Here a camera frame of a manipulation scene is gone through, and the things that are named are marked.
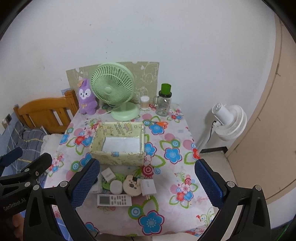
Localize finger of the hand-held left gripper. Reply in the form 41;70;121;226
20;152;53;183
0;147;23;167

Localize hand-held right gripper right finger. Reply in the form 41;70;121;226
194;159;272;241

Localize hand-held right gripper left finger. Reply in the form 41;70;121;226
23;158;101;241

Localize white square adapter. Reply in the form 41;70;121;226
101;168;116;183

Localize white rounded earbud case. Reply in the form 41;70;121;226
110;180;123;194

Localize white remote control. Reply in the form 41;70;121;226
97;194;132;206

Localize green perforated panda case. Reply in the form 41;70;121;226
101;173;126;190

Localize yellow printed storage box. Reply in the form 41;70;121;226
90;122;146;167

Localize round cream bear compact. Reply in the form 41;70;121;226
122;175;142;197

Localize white plug charger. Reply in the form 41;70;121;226
140;179;158;199

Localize grey plaid pillow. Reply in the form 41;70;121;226
0;120;47;186

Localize white cloth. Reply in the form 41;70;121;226
43;133;65;158

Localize wooden bed headboard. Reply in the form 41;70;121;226
13;90;79;134

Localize floral tablecloth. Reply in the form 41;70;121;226
44;102;222;238

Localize white floor fan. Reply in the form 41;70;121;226
200;103;247;153

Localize beige door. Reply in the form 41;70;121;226
227;14;296;202

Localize purple plush bunny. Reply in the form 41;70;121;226
77;78;98;115

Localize glass mug jar green lid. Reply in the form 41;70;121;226
153;83;173;116

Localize green desk fan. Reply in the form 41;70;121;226
91;62;140;121

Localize cotton swab jar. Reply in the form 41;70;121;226
140;96;150;111

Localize beige printed cardboard board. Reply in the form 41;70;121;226
66;61;160;109

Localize black fan cable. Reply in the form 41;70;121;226
206;119;216;143

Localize white fan cable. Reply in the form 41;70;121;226
89;105;123;123

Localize orange handled scissors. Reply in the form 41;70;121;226
143;119;168;128

